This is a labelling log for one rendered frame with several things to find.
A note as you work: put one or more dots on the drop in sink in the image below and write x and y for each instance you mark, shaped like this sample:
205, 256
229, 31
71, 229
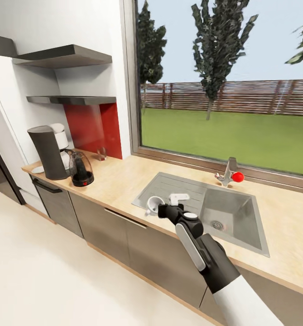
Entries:
225, 214

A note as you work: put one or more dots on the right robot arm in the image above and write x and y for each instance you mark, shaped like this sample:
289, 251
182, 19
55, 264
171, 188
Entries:
238, 302

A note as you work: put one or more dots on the electric kettle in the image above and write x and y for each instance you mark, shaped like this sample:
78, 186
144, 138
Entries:
80, 169

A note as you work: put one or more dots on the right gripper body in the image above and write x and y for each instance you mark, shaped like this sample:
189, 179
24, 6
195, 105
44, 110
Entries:
166, 210

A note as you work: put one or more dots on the paper coffee filter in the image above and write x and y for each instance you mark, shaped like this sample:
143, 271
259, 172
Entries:
57, 128

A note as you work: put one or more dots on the coffee maker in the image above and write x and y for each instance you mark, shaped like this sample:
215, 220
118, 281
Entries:
53, 152

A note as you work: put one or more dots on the coffee cup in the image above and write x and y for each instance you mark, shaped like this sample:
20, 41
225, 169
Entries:
152, 206

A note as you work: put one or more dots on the fixed window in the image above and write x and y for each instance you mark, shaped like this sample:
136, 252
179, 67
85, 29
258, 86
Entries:
206, 80

